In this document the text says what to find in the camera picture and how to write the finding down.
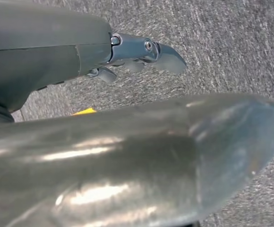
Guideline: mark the yellow floor tape outline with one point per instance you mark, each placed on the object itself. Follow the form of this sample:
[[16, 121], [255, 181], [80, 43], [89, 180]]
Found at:
[[86, 111]]

